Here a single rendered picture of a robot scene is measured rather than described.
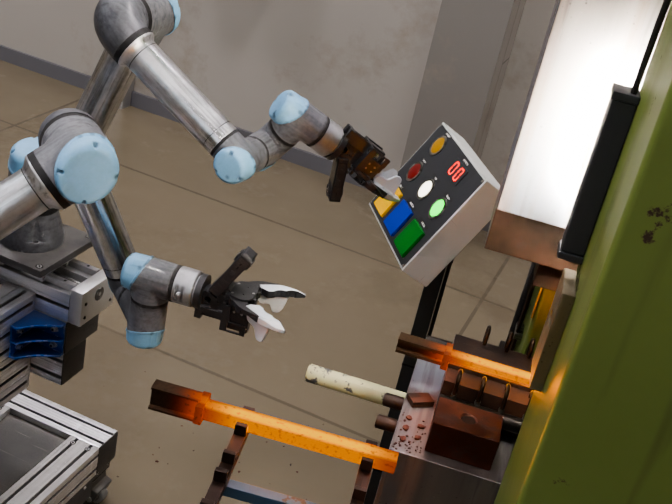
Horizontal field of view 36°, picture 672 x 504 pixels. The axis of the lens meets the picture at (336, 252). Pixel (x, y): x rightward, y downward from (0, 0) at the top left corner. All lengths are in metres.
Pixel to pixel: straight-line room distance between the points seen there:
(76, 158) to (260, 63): 3.45
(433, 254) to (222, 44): 3.14
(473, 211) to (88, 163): 0.89
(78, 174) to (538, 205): 0.78
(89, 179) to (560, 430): 0.91
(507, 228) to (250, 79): 3.60
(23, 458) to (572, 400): 1.70
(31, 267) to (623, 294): 1.43
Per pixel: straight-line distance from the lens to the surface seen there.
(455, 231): 2.29
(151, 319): 2.06
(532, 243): 1.76
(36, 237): 2.42
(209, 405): 1.70
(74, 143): 1.82
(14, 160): 2.36
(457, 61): 4.53
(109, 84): 2.34
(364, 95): 5.01
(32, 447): 2.81
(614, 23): 1.59
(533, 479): 1.49
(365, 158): 2.19
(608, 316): 1.35
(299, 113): 2.12
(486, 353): 2.02
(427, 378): 2.03
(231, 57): 5.27
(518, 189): 1.67
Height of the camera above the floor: 2.00
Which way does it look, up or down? 27 degrees down
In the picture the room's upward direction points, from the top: 13 degrees clockwise
